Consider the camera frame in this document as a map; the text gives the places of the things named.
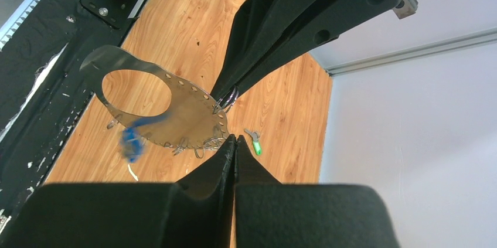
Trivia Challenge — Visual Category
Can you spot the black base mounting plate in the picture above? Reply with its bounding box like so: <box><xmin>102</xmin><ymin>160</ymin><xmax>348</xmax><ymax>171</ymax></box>
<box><xmin>0</xmin><ymin>0</ymin><xmax>156</xmax><ymax>216</ymax></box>

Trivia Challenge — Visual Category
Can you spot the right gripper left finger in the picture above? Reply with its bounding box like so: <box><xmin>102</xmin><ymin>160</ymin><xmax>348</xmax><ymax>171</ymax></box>
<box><xmin>1</xmin><ymin>135</ymin><xmax>237</xmax><ymax>247</ymax></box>

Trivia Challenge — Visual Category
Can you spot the metal split keyring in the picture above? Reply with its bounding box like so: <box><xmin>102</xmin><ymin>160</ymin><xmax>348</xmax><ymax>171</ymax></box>
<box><xmin>213</xmin><ymin>86</ymin><xmax>239</xmax><ymax>114</ymax></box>

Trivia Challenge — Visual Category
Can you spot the key with green tag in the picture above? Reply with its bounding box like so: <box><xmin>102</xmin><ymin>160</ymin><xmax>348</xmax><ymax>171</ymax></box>
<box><xmin>244</xmin><ymin>128</ymin><xmax>263</xmax><ymax>156</ymax></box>

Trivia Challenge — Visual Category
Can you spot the white slotted cable duct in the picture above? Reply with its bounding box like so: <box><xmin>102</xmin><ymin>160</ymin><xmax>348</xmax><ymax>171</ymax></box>
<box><xmin>0</xmin><ymin>0</ymin><xmax>67</xmax><ymax>51</ymax></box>

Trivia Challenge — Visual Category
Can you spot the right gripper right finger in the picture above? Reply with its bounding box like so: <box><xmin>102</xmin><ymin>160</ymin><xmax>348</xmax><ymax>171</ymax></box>
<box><xmin>234</xmin><ymin>136</ymin><xmax>400</xmax><ymax>247</ymax></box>

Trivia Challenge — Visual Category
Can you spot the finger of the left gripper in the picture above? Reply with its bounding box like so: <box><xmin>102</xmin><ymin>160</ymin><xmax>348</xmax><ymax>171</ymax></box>
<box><xmin>210</xmin><ymin>0</ymin><xmax>317</xmax><ymax>100</ymax></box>

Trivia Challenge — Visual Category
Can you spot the key with blue tag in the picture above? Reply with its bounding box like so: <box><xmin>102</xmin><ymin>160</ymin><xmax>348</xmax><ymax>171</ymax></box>
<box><xmin>120</xmin><ymin>113</ymin><xmax>170</xmax><ymax>164</ymax></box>

